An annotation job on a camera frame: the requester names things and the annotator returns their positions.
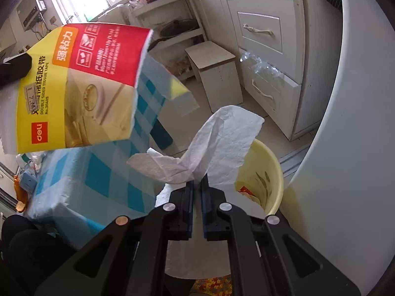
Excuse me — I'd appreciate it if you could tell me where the yellow red tape package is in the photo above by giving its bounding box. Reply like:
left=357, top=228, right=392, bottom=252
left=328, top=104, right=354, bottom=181
left=15, top=23, right=152, bottom=153

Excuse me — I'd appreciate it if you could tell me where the black pan on shelf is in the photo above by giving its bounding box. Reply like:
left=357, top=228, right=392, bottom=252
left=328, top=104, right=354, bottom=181
left=160, top=19, right=199, bottom=38

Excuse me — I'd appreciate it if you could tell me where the white paper towel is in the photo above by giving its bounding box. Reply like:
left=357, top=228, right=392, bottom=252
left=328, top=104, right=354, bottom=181
left=127, top=106, right=265, bottom=279

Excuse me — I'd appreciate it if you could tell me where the wall water heater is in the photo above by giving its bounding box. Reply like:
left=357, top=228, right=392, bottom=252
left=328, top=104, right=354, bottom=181
left=17, top=0, right=47, bottom=31

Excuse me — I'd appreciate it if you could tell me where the small white stool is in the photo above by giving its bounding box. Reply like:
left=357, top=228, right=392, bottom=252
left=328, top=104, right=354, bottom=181
left=185, top=41, right=243, bottom=112

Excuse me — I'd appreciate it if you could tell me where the yellow plastic basin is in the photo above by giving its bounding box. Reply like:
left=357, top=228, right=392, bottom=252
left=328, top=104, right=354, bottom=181
left=235, top=139, right=284, bottom=216

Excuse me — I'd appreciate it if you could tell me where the white refrigerator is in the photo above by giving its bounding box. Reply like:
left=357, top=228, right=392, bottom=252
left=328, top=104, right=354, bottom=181
left=281, top=0, right=394, bottom=295

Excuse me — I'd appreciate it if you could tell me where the blue checkered tablecloth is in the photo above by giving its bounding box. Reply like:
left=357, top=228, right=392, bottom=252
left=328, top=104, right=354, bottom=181
left=24, top=55, right=199, bottom=248

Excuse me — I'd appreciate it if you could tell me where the white drawer cabinet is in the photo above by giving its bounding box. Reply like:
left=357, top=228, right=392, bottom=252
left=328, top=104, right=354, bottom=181
left=226, top=0, right=342, bottom=140

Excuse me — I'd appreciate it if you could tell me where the white shelf rack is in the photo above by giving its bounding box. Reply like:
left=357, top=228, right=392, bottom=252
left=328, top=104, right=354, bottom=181
left=127, top=0, right=207, bottom=81

